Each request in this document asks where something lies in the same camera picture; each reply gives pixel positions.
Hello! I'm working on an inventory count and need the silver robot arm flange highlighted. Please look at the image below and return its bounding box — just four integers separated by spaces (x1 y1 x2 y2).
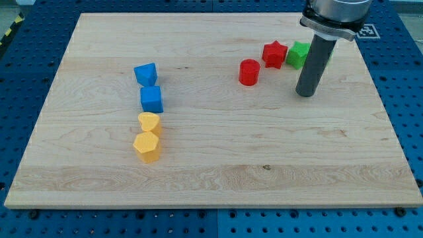
300 0 372 41

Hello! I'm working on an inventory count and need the red star block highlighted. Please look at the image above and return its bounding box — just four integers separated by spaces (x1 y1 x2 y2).
262 40 288 69

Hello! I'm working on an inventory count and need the green star block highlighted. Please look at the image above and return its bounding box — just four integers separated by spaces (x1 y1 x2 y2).
286 41 311 69

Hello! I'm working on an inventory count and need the light wooden board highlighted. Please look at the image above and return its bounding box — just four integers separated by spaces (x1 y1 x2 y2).
5 13 422 209

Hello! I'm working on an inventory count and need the yellow heart block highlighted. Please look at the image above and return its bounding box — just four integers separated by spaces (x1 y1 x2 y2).
137 112 162 137

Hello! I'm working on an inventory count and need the red cylinder block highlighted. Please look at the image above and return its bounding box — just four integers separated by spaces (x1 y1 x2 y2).
239 59 260 86

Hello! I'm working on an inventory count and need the blue cube block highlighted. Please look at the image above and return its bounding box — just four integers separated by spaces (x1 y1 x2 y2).
140 86 163 113

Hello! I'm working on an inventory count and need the yellow hexagon block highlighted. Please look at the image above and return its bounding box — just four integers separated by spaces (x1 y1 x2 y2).
133 132 161 163

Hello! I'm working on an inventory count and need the blue pentagon block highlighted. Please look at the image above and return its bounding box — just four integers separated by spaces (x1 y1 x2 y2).
134 63 158 87

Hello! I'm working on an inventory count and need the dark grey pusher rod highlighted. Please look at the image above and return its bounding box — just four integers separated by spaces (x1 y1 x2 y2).
295 34 336 97

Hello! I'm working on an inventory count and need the white fiducial marker tag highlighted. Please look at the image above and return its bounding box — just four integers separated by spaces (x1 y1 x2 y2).
356 23 380 39

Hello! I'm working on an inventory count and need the yellow black hazard tape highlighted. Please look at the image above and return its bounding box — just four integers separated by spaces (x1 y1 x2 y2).
1 13 25 47

